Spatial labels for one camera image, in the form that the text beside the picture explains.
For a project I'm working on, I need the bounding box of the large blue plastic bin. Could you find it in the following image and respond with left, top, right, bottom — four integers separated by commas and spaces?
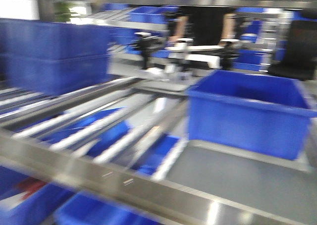
187, 70, 317, 160

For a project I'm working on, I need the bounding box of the person in black shirt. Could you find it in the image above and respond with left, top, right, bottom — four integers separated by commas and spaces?
168, 6, 235, 46

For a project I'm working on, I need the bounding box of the grey metal shelf tray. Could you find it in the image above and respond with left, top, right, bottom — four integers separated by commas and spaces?
151, 138, 313, 206

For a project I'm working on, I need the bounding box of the blue bin on shelf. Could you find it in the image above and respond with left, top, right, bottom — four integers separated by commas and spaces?
129, 5, 178, 24

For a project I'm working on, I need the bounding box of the stacked blue bins left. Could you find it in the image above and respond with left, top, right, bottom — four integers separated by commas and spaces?
0, 19, 110, 95

